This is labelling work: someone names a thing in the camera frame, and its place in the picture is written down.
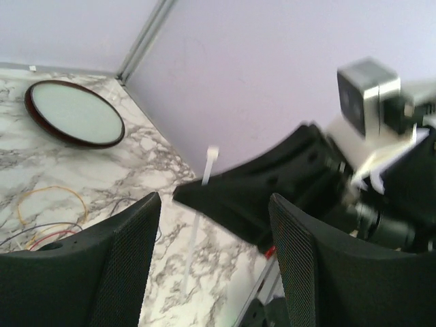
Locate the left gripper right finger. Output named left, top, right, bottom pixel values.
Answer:
left=268, top=194, right=435, bottom=326

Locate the round brown-rimmed dish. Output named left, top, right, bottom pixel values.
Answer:
left=24, top=80, right=125, bottom=149

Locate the right aluminium corner post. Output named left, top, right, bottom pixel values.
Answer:
left=116, top=0, right=176, bottom=85

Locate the white zip tie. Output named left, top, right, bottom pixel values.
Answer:
left=182, top=145, right=220, bottom=304

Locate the aluminium front rail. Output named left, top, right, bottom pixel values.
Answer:
left=233, top=254, right=281, bottom=326

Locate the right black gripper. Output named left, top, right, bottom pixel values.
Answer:
left=299, top=122, right=436, bottom=254

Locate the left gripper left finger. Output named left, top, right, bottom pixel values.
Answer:
left=1, top=192, right=161, bottom=326

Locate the yellow loose wire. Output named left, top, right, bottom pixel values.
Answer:
left=16, top=185, right=89, bottom=225

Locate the red long wire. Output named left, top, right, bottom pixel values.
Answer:
left=27, top=230, right=79, bottom=251

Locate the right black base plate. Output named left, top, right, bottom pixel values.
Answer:
left=238, top=297, right=291, bottom=327

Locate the purple long wire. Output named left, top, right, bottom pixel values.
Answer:
left=0, top=197, right=137, bottom=249

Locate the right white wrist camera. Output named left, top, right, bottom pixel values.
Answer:
left=327, top=58, right=435, bottom=184

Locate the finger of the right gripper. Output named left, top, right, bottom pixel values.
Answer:
left=173, top=124, right=349, bottom=252

